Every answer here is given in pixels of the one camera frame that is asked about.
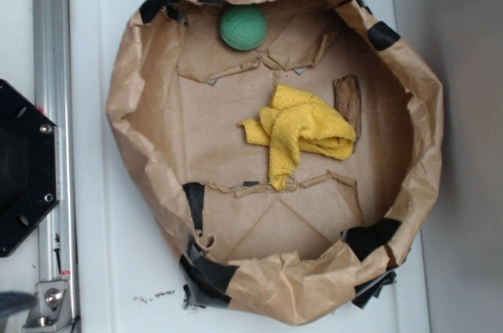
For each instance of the green foam ball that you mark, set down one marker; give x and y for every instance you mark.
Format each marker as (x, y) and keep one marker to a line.
(243, 27)

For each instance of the yellow microfiber cloth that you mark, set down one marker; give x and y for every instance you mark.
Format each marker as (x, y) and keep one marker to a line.
(298, 121)

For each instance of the brown bark wood piece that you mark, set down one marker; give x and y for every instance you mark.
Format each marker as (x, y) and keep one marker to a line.
(348, 101)

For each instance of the metal corner bracket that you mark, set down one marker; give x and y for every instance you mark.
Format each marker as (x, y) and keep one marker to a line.
(52, 311)

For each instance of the aluminium extrusion rail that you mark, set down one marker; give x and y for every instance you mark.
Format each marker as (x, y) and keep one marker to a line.
(58, 259)

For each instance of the brown paper bag bin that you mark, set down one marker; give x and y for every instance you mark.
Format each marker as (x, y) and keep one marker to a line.
(178, 92)

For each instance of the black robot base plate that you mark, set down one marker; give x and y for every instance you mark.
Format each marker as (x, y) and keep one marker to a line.
(28, 168)

